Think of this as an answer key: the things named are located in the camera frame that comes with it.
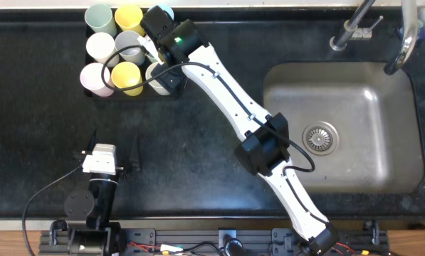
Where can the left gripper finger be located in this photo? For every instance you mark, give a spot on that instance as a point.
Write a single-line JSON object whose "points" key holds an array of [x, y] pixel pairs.
{"points": [[135, 156], [92, 142]]}

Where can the white cup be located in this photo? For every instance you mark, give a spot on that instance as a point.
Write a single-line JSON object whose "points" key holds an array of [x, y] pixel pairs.
{"points": [[155, 85], [100, 48]]}

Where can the yellow cup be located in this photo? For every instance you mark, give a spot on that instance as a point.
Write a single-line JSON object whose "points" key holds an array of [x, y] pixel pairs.
{"points": [[126, 76], [128, 17]]}

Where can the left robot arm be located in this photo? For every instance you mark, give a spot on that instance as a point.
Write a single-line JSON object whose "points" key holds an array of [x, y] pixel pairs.
{"points": [[98, 199]]}

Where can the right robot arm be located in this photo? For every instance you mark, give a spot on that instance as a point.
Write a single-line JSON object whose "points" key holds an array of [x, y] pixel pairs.
{"points": [[226, 92]]}

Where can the pink cup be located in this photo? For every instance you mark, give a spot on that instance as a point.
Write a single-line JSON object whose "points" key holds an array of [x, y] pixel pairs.
{"points": [[93, 78]]}

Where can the black tray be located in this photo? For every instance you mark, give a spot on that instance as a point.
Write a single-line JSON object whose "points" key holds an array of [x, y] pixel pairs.
{"points": [[174, 95]]}

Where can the grey cup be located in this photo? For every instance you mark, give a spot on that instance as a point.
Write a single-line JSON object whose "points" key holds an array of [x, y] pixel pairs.
{"points": [[128, 42]]}

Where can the blue cup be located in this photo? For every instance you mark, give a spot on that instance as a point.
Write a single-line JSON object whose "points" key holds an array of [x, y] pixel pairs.
{"points": [[167, 10]]}

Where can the steel tap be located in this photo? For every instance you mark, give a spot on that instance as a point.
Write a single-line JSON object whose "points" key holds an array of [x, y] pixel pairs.
{"points": [[340, 37]]}

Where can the steel sink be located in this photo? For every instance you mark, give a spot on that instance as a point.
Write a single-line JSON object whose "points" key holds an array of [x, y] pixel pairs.
{"points": [[376, 124]]}

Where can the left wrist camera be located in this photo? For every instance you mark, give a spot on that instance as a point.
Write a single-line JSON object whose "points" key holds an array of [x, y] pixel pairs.
{"points": [[100, 158]]}

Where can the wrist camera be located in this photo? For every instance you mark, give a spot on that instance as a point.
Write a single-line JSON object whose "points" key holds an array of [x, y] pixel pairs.
{"points": [[148, 46], [100, 158]]}

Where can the mounting rail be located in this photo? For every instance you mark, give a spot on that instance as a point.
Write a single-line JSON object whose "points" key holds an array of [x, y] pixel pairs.
{"points": [[191, 237]]}

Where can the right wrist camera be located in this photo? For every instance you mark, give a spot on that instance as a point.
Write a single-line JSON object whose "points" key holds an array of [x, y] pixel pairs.
{"points": [[148, 46]]}

